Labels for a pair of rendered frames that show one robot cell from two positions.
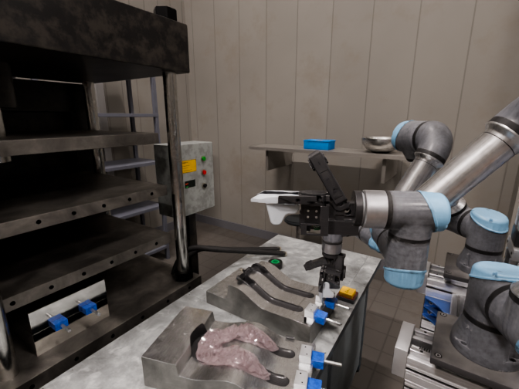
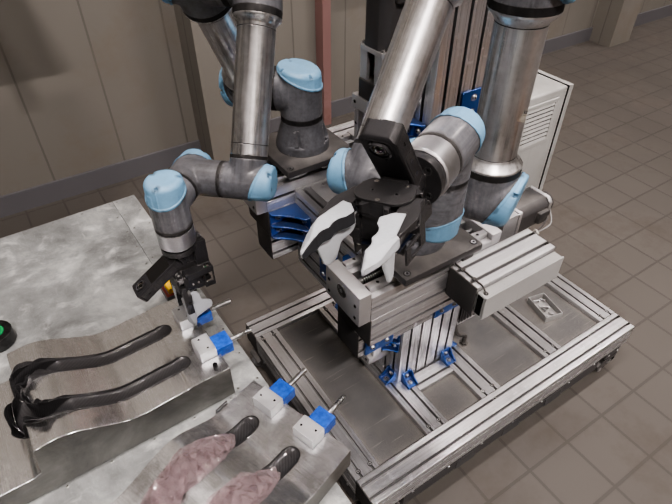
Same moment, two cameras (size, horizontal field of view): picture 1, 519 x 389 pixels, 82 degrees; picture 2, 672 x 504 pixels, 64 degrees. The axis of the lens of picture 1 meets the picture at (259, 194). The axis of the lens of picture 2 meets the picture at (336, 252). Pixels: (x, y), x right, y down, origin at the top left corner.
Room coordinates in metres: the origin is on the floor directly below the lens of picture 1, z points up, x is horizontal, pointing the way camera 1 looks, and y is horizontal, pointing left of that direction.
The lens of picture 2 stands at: (0.44, 0.38, 1.80)
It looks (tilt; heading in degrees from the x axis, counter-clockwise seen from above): 41 degrees down; 292
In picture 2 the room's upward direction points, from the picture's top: straight up
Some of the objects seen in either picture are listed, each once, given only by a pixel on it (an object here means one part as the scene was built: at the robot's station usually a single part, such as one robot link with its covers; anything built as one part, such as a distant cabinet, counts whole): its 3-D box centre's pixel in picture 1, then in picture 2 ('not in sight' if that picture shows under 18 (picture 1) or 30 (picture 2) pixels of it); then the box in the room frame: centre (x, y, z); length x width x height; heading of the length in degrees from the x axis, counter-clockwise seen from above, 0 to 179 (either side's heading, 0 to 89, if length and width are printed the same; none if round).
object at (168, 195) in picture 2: (334, 227); (168, 201); (1.06, -0.28, 1.21); 0.09 x 0.08 x 0.11; 103
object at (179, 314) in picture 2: (333, 302); (204, 312); (1.04, -0.29, 0.89); 0.13 x 0.05 x 0.05; 57
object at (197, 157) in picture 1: (191, 260); not in sight; (1.71, 0.43, 0.73); 0.30 x 0.22 x 1.47; 147
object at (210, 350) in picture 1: (235, 344); (199, 496); (0.81, 0.08, 0.90); 0.26 x 0.18 x 0.08; 74
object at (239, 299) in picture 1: (269, 292); (94, 388); (1.15, -0.04, 0.87); 0.50 x 0.26 x 0.14; 57
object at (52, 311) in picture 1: (43, 294); not in sight; (1.13, 0.93, 0.87); 0.50 x 0.27 x 0.17; 57
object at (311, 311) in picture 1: (323, 318); (225, 342); (0.95, -0.24, 0.89); 0.13 x 0.05 x 0.05; 57
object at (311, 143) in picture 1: (319, 143); not in sight; (2.95, -0.59, 1.36); 0.27 x 0.18 x 0.09; 56
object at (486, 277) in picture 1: (499, 292); not in sight; (0.63, -0.57, 1.20); 0.13 x 0.12 x 0.14; 172
